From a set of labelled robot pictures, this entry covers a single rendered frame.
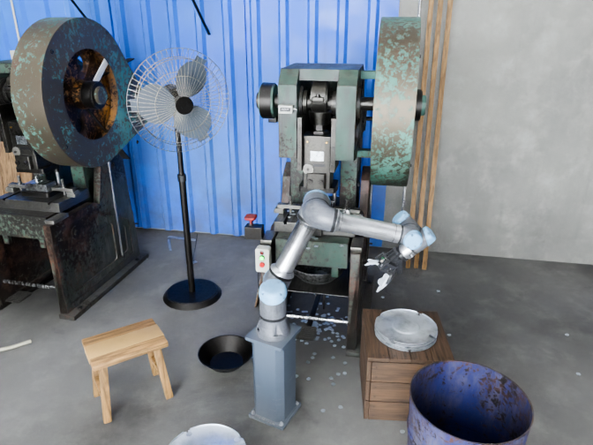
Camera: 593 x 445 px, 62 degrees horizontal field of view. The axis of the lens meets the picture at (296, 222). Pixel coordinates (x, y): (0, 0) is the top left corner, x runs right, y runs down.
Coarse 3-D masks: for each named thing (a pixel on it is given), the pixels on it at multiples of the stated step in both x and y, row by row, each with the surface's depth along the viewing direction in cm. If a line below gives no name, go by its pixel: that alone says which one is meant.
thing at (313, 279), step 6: (294, 270) 284; (300, 270) 300; (306, 270) 301; (318, 270) 301; (324, 270) 301; (330, 270) 301; (342, 270) 286; (300, 276) 282; (306, 276) 279; (312, 276) 277; (318, 276) 277; (324, 276) 277; (330, 276) 279; (306, 282) 285; (312, 282) 281; (318, 282) 280; (324, 282) 281
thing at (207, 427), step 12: (192, 432) 182; (204, 432) 182; (216, 432) 182; (228, 432) 182; (180, 444) 176; (192, 444) 176; (204, 444) 176; (216, 444) 176; (228, 444) 176; (240, 444) 176
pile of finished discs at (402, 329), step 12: (384, 312) 244; (396, 312) 245; (408, 312) 245; (384, 324) 235; (396, 324) 234; (408, 324) 234; (420, 324) 235; (432, 324) 235; (384, 336) 225; (396, 336) 226; (408, 336) 226; (420, 336) 226; (432, 336) 228; (396, 348) 222; (408, 348) 222; (420, 348) 221
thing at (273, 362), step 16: (256, 336) 215; (256, 352) 216; (272, 352) 212; (288, 352) 216; (256, 368) 220; (272, 368) 215; (288, 368) 219; (256, 384) 223; (272, 384) 218; (288, 384) 223; (256, 400) 227; (272, 400) 222; (288, 400) 226; (256, 416) 230; (272, 416) 226; (288, 416) 229
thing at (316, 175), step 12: (312, 132) 260; (324, 132) 258; (312, 144) 257; (324, 144) 256; (312, 156) 259; (324, 156) 258; (312, 168) 261; (324, 168) 261; (312, 180) 261; (324, 180) 260
